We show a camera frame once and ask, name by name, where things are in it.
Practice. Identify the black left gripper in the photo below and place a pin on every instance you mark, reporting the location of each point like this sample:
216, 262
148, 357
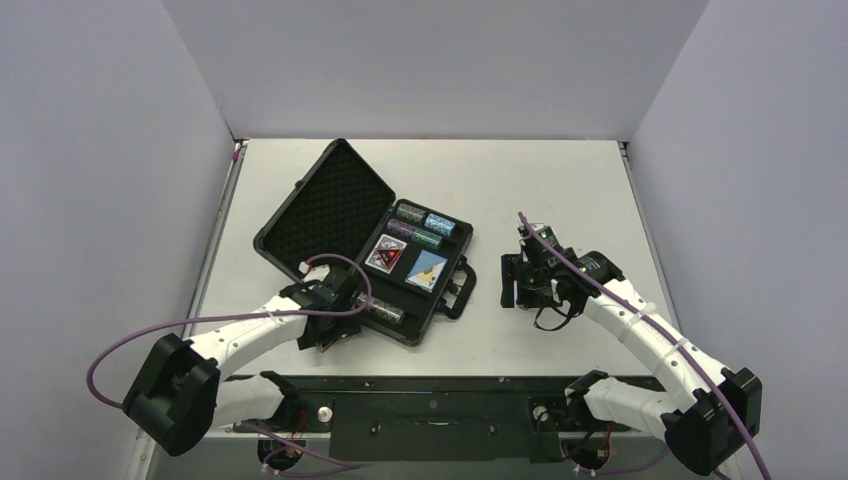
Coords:
345, 326

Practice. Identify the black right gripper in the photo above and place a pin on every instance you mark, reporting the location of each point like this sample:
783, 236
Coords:
510, 281

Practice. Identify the yellow-blue chip stack bottom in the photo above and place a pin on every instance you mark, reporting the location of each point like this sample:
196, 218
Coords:
386, 312

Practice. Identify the blue patterned card deck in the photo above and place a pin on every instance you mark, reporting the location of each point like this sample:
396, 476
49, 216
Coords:
375, 255

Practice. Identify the blue ace card box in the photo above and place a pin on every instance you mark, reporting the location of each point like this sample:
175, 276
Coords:
426, 271

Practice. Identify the light blue chip stack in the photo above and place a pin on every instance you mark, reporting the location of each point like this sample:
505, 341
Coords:
439, 224

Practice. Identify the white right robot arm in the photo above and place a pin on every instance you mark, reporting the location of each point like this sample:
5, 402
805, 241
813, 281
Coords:
704, 412

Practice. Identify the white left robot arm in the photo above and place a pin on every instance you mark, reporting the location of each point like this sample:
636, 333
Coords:
186, 387

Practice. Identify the black poker set case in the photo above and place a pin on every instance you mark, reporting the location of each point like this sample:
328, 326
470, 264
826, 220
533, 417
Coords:
339, 211

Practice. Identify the green chip stack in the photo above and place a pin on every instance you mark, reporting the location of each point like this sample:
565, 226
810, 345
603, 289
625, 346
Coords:
426, 238

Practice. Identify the purple chip stack in case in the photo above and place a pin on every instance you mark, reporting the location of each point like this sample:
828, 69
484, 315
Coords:
400, 228

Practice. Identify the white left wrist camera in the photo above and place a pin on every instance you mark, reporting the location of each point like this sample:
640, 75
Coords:
314, 272

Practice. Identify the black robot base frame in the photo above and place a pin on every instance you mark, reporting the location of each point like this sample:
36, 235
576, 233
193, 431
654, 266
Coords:
420, 419

